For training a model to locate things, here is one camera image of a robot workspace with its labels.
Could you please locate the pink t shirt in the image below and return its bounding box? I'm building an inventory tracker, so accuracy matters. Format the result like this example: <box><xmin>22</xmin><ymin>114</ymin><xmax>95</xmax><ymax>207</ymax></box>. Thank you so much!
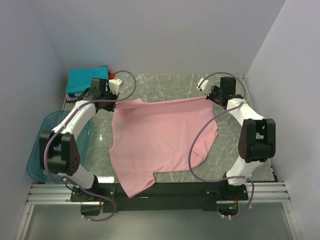
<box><xmin>109</xmin><ymin>97</ymin><xmax>218</xmax><ymax>198</ymax></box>

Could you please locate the folded teal t shirt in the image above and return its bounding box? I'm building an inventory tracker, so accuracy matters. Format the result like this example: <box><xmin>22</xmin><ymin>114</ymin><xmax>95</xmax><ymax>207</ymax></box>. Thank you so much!
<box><xmin>65</xmin><ymin>65</ymin><xmax>110</xmax><ymax>95</ymax></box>

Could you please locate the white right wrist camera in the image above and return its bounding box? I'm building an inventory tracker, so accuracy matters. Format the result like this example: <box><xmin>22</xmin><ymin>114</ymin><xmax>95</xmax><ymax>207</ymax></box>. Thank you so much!
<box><xmin>196</xmin><ymin>78</ymin><xmax>211</xmax><ymax>94</ymax></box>

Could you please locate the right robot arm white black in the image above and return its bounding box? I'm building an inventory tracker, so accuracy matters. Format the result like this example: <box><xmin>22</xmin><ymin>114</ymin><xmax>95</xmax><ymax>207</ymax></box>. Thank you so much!
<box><xmin>197</xmin><ymin>76</ymin><xmax>276</xmax><ymax>200</ymax></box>

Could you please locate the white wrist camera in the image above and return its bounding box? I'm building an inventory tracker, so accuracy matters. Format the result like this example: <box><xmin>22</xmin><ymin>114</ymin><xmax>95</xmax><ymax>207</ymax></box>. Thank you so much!
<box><xmin>196</xmin><ymin>78</ymin><xmax>211</xmax><ymax>94</ymax></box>
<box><xmin>108</xmin><ymin>78</ymin><xmax>124</xmax><ymax>95</ymax></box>

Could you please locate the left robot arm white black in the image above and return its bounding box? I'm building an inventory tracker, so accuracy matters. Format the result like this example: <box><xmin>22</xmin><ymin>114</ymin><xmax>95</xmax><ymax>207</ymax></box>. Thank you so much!
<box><xmin>39</xmin><ymin>78</ymin><xmax>123</xmax><ymax>201</ymax></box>

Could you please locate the folded dark red t shirt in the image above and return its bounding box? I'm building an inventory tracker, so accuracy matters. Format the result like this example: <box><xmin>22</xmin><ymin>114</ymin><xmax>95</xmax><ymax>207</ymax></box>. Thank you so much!
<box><xmin>65</xmin><ymin>71</ymin><xmax>112</xmax><ymax>103</ymax></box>

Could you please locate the aluminium extrusion rail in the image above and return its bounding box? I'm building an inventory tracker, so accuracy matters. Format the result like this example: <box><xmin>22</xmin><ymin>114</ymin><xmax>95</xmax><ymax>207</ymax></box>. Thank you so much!
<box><xmin>26</xmin><ymin>182</ymin><xmax>291</xmax><ymax>205</ymax></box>

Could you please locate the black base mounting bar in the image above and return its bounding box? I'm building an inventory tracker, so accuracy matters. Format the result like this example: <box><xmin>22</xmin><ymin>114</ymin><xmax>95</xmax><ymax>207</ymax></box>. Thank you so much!
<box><xmin>70</xmin><ymin>180</ymin><xmax>252</xmax><ymax>216</ymax></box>

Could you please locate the folded white t shirt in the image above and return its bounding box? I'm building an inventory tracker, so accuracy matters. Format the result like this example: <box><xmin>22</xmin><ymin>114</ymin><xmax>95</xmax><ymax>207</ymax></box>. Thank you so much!
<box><xmin>65</xmin><ymin>93</ymin><xmax>81</xmax><ymax>103</ymax></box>

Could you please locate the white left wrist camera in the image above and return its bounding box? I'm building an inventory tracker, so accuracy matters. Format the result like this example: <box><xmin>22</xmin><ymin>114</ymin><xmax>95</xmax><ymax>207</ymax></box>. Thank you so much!
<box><xmin>108</xmin><ymin>78</ymin><xmax>124</xmax><ymax>95</ymax></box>

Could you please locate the teal transparent plastic bin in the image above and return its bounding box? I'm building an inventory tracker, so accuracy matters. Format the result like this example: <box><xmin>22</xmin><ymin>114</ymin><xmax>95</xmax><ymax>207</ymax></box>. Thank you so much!
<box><xmin>26</xmin><ymin>109</ymin><xmax>93</xmax><ymax>182</ymax></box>

